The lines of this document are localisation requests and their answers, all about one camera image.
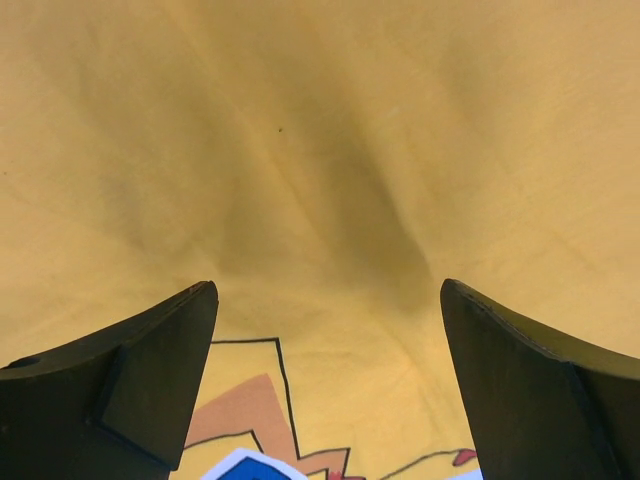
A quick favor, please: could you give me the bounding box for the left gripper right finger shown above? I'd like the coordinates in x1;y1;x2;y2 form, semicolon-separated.
440;279;639;479

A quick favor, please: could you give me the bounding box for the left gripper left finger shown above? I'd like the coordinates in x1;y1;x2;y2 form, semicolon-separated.
1;281;218;479

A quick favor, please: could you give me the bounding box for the yellow cartoon placemat cloth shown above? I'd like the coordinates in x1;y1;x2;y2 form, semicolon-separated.
1;1;639;479

